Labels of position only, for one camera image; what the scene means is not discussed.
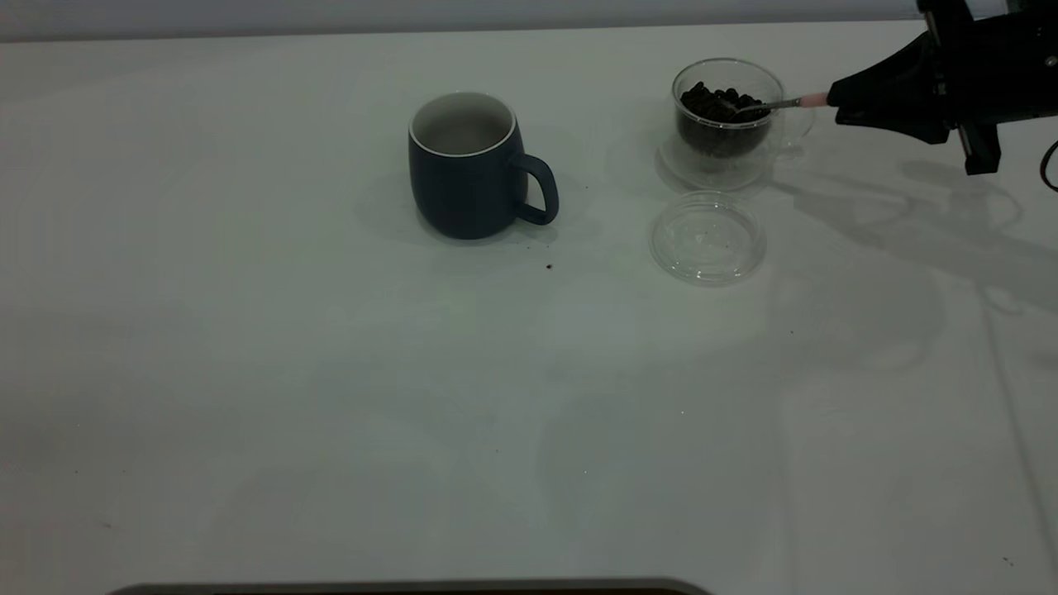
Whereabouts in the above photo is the coffee beans large heap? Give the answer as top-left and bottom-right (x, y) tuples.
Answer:
(678, 81), (774, 158)

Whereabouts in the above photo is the dark grey ceramic mug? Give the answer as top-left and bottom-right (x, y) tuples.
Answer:
(407, 91), (560, 241)

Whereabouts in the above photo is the clear round glass dish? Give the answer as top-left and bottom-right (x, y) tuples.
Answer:
(649, 190), (768, 288)

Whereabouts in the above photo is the clear glass handled cup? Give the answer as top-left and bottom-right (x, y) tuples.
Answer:
(657, 56), (815, 191)

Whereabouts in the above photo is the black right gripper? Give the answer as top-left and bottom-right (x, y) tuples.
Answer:
(827, 0), (1058, 176)

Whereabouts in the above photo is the metal spoon pink handle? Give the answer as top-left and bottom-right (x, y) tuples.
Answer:
(727, 93), (832, 117)

